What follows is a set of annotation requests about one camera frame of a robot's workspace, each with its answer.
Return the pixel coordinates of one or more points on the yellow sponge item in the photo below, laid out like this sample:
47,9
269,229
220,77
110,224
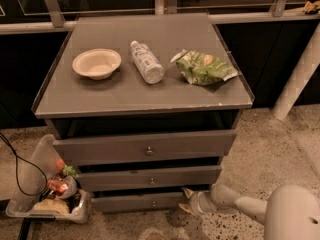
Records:
56,205

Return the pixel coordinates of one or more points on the grey top drawer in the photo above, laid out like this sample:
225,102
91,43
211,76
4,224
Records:
145,147

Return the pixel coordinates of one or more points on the grey drawer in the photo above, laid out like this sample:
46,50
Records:
138,202
145,147
152,178

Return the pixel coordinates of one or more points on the grey bottom drawer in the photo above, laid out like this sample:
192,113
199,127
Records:
138,202

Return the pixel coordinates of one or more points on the white paper bowl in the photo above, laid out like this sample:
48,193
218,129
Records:
96,64

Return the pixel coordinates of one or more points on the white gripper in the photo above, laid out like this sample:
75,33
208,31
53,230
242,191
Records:
201,203

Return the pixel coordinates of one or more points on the yellow object on rail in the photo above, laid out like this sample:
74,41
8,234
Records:
311,7

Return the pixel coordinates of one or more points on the green chip bag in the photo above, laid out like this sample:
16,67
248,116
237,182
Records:
203,69

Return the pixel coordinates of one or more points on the grey drawer cabinet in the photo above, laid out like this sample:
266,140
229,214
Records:
74,106

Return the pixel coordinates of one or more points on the clear plastic water bottle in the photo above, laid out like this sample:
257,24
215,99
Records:
148,65

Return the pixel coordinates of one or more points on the metal railing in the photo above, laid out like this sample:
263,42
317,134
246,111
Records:
36,16

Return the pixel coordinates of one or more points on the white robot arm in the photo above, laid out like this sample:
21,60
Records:
291,212

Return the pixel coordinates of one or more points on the orange green toy carrot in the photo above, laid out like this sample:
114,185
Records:
64,169

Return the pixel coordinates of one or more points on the white diagonal post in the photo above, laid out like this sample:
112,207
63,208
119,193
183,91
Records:
299,78

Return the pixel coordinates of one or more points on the red snack can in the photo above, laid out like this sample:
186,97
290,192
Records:
57,186

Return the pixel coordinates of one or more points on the clear plastic bin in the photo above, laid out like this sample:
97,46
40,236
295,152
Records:
32,181

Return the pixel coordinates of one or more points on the grey middle drawer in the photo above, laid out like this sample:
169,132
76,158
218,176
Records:
152,178

